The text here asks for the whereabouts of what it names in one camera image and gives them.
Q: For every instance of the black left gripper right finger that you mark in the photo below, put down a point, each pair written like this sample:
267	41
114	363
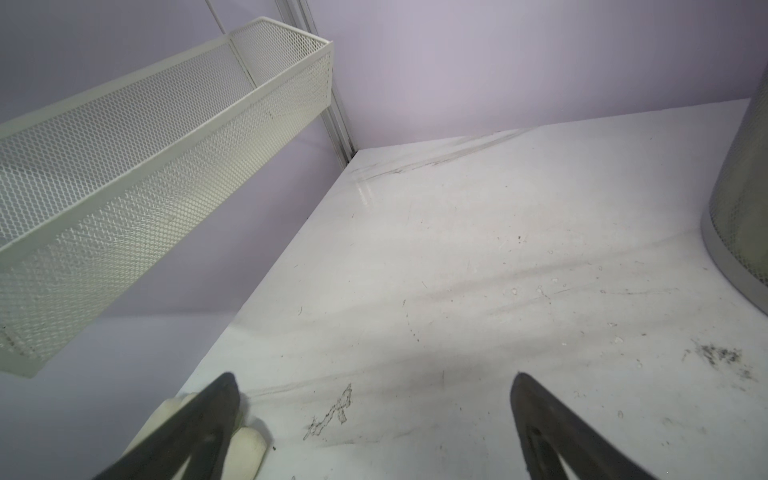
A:
552	435

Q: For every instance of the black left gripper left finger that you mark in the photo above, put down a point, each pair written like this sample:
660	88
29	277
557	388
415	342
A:
195	439

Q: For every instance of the green lined trash bin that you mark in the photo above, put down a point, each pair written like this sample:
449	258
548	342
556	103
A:
734	223

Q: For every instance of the green striped white glove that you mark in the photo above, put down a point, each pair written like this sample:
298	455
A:
247	446

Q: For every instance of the white two-tier mesh shelf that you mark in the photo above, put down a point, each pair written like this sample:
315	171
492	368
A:
97	188

